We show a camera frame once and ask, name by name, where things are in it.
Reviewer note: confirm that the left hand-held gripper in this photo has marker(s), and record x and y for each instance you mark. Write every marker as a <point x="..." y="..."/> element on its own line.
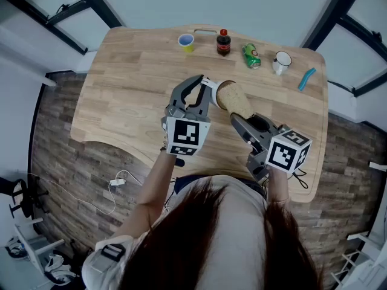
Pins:
<point x="186" y="134"/>

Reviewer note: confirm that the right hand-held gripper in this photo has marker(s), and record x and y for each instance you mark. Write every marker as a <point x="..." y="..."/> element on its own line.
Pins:
<point x="284" y="153"/>

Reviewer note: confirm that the yellow paper cup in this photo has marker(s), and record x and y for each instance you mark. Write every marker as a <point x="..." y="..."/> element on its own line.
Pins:
<point x="188" y="47"/>

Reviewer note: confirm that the small white enamel mug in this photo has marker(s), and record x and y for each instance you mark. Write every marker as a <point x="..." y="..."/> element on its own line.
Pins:
<point x="278" y="68"/>

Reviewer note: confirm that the person's right forearm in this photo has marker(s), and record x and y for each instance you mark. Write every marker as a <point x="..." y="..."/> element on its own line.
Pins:
<point x="278" y="186"/>

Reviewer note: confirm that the person's left forearm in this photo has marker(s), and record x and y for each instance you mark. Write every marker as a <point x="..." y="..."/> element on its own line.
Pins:
<point x="157" y="180"/>

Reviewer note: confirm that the dark cola bottle red cap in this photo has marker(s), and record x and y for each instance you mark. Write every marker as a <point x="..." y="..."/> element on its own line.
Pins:
<point x="223" y="45"/>

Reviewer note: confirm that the black desk control panel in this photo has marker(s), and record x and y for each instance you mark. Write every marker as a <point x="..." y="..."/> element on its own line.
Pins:
<point x="180" y="162"/>

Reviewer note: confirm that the green drink can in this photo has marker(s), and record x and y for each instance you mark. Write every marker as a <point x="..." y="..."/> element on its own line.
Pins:
<point x="251" y="56"/>

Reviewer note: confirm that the blue curved tube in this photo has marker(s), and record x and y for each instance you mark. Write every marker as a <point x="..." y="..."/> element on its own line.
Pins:
<point x="305" y="80"/>

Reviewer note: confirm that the person's dark trousers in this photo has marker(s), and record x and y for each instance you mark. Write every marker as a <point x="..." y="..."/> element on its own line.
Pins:
<point x="182" y="187"/>

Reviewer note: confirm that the person's beige shirt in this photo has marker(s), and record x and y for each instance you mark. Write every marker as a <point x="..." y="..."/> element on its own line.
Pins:
<point x="242" y="237"/>

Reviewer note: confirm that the white furniture edge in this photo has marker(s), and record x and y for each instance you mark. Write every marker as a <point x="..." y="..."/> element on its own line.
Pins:
<point x="378" y="165"/>

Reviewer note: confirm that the white metal rack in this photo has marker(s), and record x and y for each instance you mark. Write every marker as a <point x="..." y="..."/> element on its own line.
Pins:
<point x="366" y="252"/>
<point x="30" y="246"/>

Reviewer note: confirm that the black chair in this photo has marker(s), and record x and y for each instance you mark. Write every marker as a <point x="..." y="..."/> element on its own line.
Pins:
<point x="22" y="196"/>

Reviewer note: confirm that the white black sneaker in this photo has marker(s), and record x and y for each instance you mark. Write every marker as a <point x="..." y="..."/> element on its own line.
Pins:
<point x="59" y="267"/>
<point x="16" y="248"/>

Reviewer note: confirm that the black window frame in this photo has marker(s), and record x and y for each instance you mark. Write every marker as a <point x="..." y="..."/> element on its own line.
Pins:
<point x="328" y="14"/>
<point x="96" y="5"/>

